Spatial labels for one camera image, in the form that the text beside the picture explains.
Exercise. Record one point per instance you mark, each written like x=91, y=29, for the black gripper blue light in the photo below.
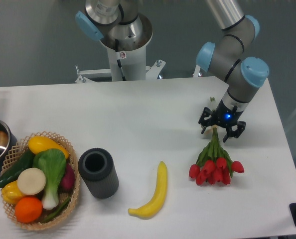
x=223, y=117

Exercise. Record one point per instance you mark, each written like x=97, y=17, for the red tulip bouquet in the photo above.
x=214, y=163

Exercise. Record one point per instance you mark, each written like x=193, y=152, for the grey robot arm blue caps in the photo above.
x=125, y=33

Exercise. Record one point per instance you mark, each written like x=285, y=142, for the yellow banana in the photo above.
x=151, y=208

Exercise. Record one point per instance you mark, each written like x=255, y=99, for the dark grey ribbed vase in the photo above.
x=97, y=169

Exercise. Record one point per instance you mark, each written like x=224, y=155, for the purple sweet potato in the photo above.
x=68, y=180

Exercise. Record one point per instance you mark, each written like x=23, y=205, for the green bok choy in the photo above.
x=52, y=163

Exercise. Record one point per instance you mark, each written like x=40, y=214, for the green bean pod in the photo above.
x=57, y=212

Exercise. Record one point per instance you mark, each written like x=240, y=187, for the yellow squash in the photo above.
x=39, y=144

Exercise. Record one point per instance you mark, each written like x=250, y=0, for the woven wicker basket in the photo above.
x=15, y=153

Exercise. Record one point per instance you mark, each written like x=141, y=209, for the cream round disc vegetable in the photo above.
x=31, y=181

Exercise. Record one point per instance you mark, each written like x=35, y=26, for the dark green cucumber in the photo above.
x=23, y=163

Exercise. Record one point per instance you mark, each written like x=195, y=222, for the orange fruit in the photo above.
x=28, y=209

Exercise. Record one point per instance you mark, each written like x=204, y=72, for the yellow bell pepper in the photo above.
x=11, y=193

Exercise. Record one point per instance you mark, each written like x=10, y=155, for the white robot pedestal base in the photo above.
x=124, y=66

